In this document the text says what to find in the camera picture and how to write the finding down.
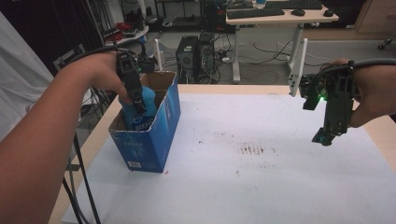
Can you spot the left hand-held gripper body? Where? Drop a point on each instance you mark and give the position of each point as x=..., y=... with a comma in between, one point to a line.
x=130, y=74

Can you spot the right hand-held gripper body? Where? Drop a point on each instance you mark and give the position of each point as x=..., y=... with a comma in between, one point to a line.
x=339, y=99

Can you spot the blue bottle with white cap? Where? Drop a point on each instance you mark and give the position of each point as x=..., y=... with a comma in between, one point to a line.
x=150, y=101

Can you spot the blue cardboard box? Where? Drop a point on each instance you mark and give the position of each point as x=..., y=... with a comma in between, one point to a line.
x=146, y=149

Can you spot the person's left hand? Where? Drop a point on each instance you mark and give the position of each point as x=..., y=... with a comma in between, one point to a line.
x=96, y=73

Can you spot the person's right hand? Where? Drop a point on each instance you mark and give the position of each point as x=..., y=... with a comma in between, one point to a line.
x=373, y=93

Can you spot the round white table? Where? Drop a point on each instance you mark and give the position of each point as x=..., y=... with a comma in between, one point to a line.
x=127, y=35

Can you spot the black computer tower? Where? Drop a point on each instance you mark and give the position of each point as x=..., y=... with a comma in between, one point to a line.
x=186, y=57
x=205, y=56

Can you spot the black flight case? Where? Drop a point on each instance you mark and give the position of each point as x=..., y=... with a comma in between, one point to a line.
x=67, y=57

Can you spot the black metal shelf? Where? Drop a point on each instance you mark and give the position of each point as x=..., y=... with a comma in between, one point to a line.
x=177, y=12

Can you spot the white table mat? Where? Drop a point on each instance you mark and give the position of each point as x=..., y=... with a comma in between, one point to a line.
x=249, y=174

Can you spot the black computer mouse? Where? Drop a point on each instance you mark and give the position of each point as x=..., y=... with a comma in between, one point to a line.
x=298, y=12
x=328, y=13

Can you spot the wooden cabinet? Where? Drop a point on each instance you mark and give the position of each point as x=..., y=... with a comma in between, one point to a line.
x=376, y=15

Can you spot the white power strip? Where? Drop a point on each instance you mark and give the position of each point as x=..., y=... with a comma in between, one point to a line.
x=224, y=59

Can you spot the wooden desk with white legs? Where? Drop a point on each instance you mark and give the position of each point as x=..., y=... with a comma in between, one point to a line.
x=280, y=20

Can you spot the black computer with red trim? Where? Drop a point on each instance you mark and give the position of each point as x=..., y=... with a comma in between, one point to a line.
x=214, y=15

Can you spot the black keyboard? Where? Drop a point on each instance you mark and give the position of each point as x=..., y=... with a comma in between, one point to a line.
x=255, y=13
x=294, y=4

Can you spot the white cloth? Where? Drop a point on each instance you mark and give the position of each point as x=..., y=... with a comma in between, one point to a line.
x=21, y=71

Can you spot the small blue bottle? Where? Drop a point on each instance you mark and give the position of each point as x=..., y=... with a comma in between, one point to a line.
x=261, y=3

